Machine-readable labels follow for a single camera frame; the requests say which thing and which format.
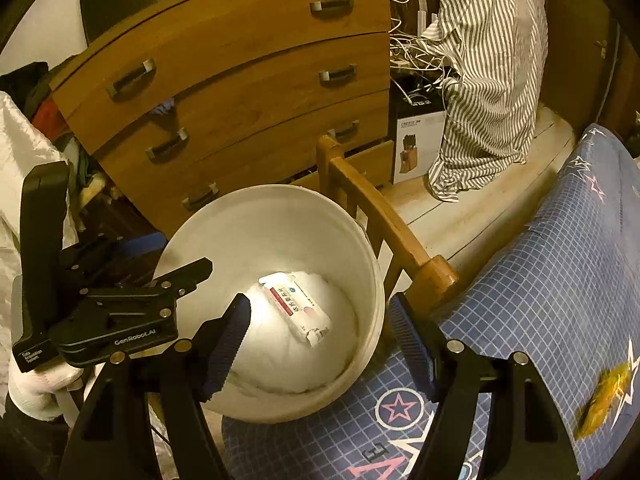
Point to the white plastic bucket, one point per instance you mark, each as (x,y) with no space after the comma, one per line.
(280,220)

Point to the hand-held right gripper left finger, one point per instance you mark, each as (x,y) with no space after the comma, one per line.
(229,347)

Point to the grey striped shirt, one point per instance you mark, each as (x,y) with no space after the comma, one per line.
(485,85)

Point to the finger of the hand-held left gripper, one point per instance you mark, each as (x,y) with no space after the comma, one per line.
(182,274)
(135,247)

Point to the white box with red label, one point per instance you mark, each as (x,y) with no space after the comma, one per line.
(295,305)

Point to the blue cloth in drawer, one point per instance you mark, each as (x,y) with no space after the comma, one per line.
(162,107)

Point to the yellow wrapper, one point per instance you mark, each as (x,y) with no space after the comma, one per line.
(605,395)

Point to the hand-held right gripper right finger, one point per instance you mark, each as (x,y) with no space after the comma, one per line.
(409,342)

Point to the blue checked star bedsheet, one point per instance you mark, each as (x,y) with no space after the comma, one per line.
(525,285)

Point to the wooden chest of drawers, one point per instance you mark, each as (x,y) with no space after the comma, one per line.
(240,70)

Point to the brown wooden wardrobe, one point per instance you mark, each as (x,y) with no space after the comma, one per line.
(575,60)

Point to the person's left hand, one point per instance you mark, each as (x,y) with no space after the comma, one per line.
(32,387)

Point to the wooden bed frame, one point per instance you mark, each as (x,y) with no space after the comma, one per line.
(380,210)

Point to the white plastic bag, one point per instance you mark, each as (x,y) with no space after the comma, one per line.
(20,160)

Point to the black and white carton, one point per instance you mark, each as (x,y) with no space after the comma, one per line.
(415,145)

